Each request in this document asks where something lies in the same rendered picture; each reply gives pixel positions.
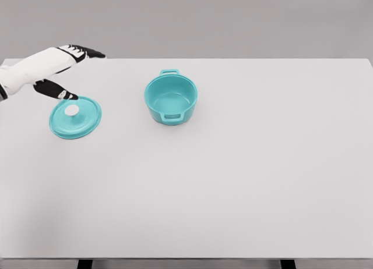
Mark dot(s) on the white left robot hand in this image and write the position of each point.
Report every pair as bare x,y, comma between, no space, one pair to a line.
49,62

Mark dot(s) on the teal pot lid white knob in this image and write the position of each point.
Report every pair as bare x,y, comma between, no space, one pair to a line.
76,120

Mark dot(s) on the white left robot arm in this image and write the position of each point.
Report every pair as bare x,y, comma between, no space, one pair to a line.
13,77

